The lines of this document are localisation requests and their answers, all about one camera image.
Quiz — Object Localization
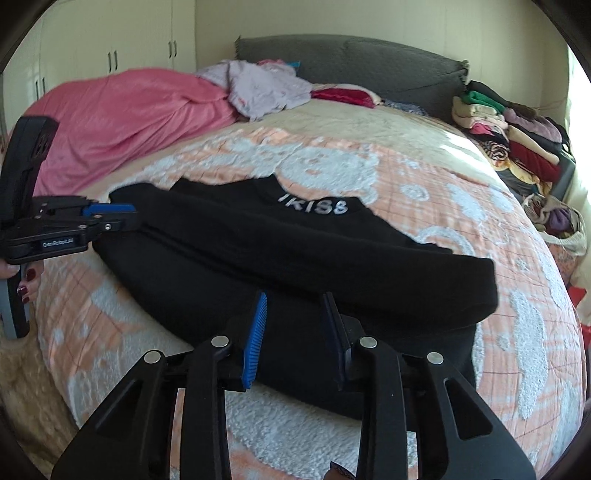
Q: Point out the white bag of clothes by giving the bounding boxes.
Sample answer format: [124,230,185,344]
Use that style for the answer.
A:
[523,193,588,256]

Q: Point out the grey quilted headboard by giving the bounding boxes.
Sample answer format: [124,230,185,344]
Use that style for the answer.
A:
[233,35,470,119]

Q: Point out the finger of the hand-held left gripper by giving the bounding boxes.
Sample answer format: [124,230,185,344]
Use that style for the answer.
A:
[87,212,142,241]
[83,202,138,219]

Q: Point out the red cloth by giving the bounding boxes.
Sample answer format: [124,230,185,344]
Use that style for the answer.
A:
[310,88,382,110]

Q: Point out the orange white fleece blanket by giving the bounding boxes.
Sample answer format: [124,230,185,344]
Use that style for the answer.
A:
[33,98,586,480]

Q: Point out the black sweatshirt orange cuffs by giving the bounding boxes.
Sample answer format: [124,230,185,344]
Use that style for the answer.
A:
[92,176,498,419]

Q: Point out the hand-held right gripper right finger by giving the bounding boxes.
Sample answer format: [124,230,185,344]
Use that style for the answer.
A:
[308,291,539,480]

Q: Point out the pink floral box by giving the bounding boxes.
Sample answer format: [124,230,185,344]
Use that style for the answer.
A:
[549,244,585,288]

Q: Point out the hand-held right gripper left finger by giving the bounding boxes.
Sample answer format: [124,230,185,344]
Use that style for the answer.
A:
[51,291,269,480]

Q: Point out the lilac garment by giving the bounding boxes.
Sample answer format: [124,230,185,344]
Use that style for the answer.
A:
[195,58,315,122]

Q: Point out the cream wardrobe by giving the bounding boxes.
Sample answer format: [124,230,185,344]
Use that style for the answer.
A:
[0,0,198,109]

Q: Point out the person's left hand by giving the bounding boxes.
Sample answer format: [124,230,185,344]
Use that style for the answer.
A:
[0,262,45,306]

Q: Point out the red box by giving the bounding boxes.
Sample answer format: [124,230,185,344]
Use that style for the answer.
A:
[566,282,591,361]

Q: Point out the pink duvet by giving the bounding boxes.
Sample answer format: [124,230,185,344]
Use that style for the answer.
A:
[21,68,239,198]

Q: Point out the person's left forearm beige sleeve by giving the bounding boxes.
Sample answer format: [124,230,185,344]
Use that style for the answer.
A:
[0,330,81,478]

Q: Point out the pile of folded clothes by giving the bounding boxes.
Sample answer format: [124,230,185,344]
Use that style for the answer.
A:
[451,79,573,195]

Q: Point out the blue patterned cloth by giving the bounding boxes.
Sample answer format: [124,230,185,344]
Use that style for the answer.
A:
[382,99,426,117]

